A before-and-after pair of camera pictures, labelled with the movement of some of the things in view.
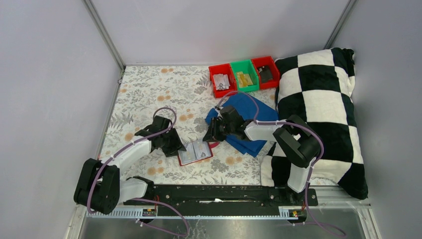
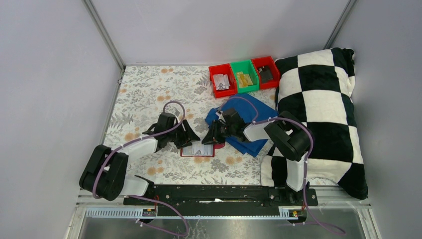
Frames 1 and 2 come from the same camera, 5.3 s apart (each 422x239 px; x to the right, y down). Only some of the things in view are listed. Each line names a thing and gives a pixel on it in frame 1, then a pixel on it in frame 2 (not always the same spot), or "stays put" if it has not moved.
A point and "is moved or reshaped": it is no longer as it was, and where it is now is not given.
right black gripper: [212, 134] stays put
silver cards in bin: [221, 81] stays put
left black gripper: [176, 144] -> [188, 136]
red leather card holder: [195, 151] is moved or reshaped
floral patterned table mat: [184, 95] stays put
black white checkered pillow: [316, 88] stays put
